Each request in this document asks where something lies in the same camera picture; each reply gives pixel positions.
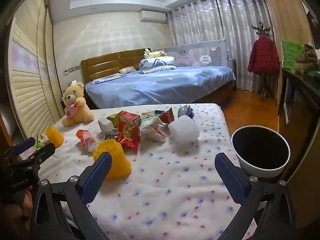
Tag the blue bed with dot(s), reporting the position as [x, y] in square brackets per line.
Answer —
[162, 85]

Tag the dark green cloth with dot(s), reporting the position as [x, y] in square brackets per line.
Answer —
[313, 76]

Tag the green snack wrapper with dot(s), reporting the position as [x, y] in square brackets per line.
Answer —
[40, 142]

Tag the brown fuzzy cloth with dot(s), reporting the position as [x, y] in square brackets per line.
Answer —
[306, 57]

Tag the dark wooden coat rack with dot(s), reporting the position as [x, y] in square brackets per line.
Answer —
[261, 28]

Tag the small beige pillow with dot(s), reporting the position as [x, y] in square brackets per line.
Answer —
[126, 70]

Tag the white air conditioner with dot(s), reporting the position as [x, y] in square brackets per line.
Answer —
[152, 16]

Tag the yellow chip bag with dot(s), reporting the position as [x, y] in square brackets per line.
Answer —
[113, 118]

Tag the white floral blanket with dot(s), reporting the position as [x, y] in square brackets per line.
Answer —
[162, 192]

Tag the white foam block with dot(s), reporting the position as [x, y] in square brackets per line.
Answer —
[183, 130]

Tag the wooden headboard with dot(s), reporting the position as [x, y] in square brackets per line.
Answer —
[105, 66]

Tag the blue plastic bag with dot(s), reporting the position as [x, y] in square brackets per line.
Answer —
[186, 111]

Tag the green milk carton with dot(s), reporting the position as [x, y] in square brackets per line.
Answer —
[147, 115]

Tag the red snack bag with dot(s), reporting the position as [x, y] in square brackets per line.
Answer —
[128, 136]

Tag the white trash bin black liner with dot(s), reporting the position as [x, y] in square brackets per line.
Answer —
[260, 152]

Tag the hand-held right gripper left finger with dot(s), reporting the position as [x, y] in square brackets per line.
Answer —
[97, 180]

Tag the yellow plush toy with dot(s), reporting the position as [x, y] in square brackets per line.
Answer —
[155, 53]

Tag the folded blue white quilt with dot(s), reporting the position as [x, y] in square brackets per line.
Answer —
[156, 63]

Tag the white foam net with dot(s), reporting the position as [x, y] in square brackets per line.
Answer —
[106, 126]

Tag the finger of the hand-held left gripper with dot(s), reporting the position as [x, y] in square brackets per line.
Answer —
[42, 152]
[25, 145]

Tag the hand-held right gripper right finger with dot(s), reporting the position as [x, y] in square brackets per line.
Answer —
[230, 180]

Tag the red white snack wrapper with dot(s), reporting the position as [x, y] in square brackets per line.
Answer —
[86, 140]

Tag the large yellow foam net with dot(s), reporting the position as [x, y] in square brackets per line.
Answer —
[117, 160]

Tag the grey patterned curtain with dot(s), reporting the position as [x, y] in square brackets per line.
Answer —
[212, 30]

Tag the wall switch panel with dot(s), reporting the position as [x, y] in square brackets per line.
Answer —
[74, 68]

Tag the dark wooden cabinet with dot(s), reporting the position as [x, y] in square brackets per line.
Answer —
[300, 97]

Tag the small yellow foam net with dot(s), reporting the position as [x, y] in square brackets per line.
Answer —
[55, 136]

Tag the red puffer jacket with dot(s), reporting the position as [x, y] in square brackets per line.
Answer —
[263, 56]

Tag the cream louvered wardrobe doors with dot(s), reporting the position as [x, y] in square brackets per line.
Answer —
[27, 80]

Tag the stack of green packets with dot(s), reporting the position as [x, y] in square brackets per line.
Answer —
[290, 55]

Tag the red milk carton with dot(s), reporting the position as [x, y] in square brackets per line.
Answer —
[130, 118]

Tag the grey bed guard rail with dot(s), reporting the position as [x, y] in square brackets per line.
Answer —
[195, 55]

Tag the person's left hand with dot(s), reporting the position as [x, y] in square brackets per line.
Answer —
[17, 206]

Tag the yellow teddy bear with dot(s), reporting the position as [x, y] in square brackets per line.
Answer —
[75, 105]

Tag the blue patterned pillow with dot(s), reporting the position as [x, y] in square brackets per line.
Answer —
[105, 79]

